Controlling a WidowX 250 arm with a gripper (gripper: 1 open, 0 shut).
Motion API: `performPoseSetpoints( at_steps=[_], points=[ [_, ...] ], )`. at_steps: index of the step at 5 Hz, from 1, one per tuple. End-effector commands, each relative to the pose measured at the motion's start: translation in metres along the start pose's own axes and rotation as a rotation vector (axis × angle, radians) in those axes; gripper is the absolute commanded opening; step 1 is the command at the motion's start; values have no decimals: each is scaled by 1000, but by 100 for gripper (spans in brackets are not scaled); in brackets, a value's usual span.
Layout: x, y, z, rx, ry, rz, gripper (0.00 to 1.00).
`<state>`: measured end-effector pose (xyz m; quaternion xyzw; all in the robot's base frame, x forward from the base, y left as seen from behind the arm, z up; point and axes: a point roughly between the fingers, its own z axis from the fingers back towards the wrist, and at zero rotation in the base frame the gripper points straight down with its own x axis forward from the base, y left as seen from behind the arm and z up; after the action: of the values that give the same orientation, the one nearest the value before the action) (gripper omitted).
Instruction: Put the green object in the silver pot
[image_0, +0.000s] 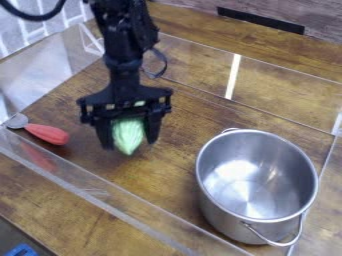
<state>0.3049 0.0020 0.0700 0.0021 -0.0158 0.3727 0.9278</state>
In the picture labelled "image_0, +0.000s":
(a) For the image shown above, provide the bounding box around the silver metal pot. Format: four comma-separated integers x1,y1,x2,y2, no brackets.
196,128,320,247

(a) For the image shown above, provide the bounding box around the blue object at corner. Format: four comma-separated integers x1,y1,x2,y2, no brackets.
4,244,39,256

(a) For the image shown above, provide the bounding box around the clear acrylic corner bracket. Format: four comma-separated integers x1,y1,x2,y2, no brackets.
79,24,105,57

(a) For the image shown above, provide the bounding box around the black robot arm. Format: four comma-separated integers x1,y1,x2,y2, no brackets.
78,0,173,150

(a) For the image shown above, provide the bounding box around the red handled metal spatula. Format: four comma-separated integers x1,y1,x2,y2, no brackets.
4,113,70,145

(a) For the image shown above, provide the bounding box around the green bitter gourd toy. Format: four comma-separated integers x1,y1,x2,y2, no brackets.
113,117,146,155

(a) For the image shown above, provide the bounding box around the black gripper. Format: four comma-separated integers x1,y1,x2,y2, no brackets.
77,63,173,150

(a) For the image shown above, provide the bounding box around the clear acrylic barrier panel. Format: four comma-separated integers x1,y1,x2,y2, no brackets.
0,127,253,256

